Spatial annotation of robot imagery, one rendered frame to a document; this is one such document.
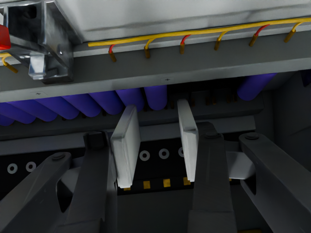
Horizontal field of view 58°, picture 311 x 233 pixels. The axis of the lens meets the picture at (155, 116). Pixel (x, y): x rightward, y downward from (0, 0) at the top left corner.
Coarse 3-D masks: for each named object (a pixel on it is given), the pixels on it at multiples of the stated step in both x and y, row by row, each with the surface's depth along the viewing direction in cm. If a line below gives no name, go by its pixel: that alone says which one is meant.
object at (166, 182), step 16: (144, 144) 30; (160, 144) 30; (176, 144) 30; (0, 160) 31; (16, 160) 30; (32, 160) 30; (160, 160) 29; (176, 160) 29; (0, 176) 30; (16, 176) 30; (144, 176) 29; (160, 176) 29; (176, 176) 29; (0, 192) 30; (128, 192) 29; (144, 192) 29
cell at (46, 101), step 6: (60, 96) 22; (42, 102) 21; (48, 102) 21; (54, 102) 21; (60, 102) 22; (66, 102) 23; (54, 108) 22; (60, 108) 23; (66, 108) 23; (72, 108) 24; (60, 114) 24; (66, 114) 24; (72, 114) 25
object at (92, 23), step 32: (0, 0) 13; (64, 0) 13; (96, 0) 13; (128, 0) 13; (160, 0) 14; (192, 0) 14; (224, 0) 14; (256, 0) 14; (288, 0) 15; (96, 32) 16; (128, 32) 16; (160, 32) 17; (288, 96) 27; (160, 128) 30; (224, 128) 29; (288, 128) 28
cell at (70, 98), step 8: (64, 96) 20; (72, 96) 20; (80, 96) 21; (88, 96) 22; (72, 104) 22; (80, 104) 22; (88, 104) 23; (96, 104) 24; (88, 112) 24; (96, 112) 25
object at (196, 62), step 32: (192, 32) 15; (224, 32) 15; (256, 32) 15; (96, 64) 17; (128, 64) 17; (160, 64) 17; (192, 64) 17; (224, 64) 16; (256, 64) 16; (288, 64) 17; (0, 96) 18; (32, 96) 18
